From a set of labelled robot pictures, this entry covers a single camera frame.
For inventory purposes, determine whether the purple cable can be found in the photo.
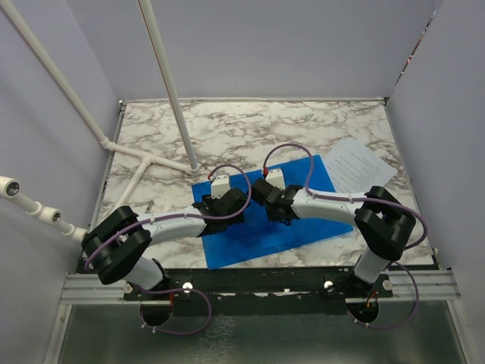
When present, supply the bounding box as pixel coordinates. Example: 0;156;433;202
83;165;253;335
261;143;429;330

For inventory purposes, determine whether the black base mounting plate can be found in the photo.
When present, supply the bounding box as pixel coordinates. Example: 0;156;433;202
124;267;393;315

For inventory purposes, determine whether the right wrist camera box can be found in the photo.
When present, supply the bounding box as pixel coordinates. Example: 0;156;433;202
264;168;286;190

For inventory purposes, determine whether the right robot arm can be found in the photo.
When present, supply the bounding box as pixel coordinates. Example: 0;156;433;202
251;178;416;297

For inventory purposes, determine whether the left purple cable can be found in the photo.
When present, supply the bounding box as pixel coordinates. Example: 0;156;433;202
83;165;253;335

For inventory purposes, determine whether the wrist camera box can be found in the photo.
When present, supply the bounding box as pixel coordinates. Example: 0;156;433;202
210;174;230;199
264;168;286;190

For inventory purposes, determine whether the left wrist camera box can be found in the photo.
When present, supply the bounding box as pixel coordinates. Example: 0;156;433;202
210;174;230;199

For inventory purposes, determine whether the metal pen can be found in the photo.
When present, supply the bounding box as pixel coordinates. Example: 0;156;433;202
145;200;154;214

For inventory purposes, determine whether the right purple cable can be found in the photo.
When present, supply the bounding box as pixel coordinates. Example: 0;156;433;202
261;143;429;330

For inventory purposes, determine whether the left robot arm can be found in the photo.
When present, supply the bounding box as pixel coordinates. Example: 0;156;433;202
81;188;251;300

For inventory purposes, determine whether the blue clip file folder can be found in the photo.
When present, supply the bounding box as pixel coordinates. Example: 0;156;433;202
191;155;354;269

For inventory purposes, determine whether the white printed paper sheet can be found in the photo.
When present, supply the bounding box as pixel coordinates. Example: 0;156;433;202
323;138;398;193

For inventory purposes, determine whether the white pvc pipe frame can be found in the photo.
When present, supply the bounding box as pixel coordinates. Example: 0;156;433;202
1;1;199;242

